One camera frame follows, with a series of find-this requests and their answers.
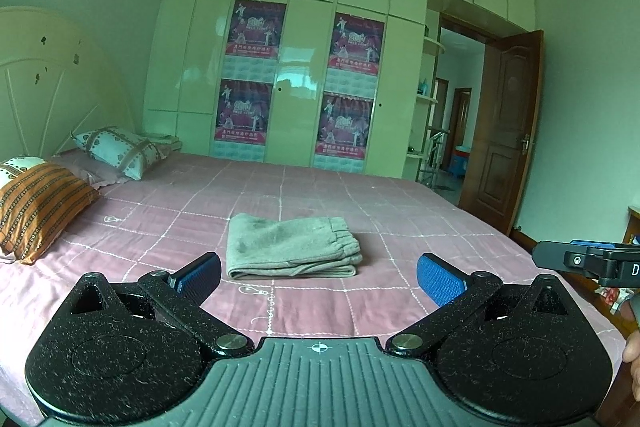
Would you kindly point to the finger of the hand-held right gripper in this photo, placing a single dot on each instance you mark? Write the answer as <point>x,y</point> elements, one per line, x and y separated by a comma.
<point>550,254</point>

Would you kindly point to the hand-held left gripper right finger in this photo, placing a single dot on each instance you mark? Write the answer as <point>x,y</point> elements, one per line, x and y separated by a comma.
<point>442,279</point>

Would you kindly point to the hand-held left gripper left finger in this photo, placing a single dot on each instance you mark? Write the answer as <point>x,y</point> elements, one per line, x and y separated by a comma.
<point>200,277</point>

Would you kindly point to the grey-green pants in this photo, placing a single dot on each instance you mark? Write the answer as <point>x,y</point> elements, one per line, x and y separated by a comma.
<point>290,247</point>

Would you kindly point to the person's right hand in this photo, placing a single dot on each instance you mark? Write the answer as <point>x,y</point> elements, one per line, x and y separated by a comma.
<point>634,352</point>

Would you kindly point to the colourful packet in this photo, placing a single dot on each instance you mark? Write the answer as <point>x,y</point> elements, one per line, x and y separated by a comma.
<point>612,299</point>

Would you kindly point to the brown wooden cabinet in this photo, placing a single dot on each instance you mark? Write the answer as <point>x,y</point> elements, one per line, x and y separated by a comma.
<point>634,222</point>

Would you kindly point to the bed with pink checked sheet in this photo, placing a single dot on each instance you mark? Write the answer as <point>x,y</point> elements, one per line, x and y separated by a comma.
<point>400,217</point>

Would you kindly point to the metal folding rack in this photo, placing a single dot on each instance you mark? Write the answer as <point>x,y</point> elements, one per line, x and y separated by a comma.
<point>431,157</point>

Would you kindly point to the brown wooden door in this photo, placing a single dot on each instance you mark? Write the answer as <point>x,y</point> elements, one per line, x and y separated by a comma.
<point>505,117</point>

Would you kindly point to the heart print pillow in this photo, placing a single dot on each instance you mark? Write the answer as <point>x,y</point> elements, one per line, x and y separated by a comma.
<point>117,149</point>
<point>22,166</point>

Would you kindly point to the pink pillow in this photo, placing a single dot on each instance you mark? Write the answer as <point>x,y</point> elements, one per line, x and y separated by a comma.
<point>10,256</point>
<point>75,164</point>

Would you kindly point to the orange striped pillow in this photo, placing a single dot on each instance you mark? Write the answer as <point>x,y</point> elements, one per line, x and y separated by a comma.
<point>40,207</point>

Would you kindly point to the cream corner shelf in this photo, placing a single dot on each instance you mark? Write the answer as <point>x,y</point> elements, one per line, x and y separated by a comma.
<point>431,42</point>

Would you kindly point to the cream headboard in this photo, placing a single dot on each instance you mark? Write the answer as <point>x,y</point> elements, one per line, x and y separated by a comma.
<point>60,82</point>

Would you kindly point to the pink wall poster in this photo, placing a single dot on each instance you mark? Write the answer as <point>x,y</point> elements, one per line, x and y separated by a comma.
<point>256,29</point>
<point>245,112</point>
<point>345,124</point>
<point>356,42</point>

